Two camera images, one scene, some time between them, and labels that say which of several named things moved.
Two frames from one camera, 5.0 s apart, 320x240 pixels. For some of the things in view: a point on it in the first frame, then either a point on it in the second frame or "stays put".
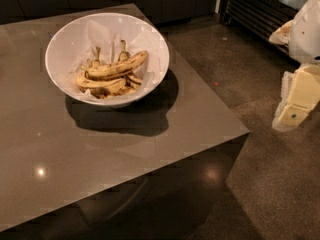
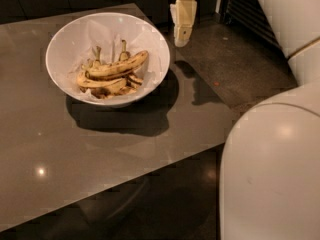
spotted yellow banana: [117, 67] stays put
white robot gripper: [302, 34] -> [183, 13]
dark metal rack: [260, 9] stays put
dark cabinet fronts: [162, 4] stays put
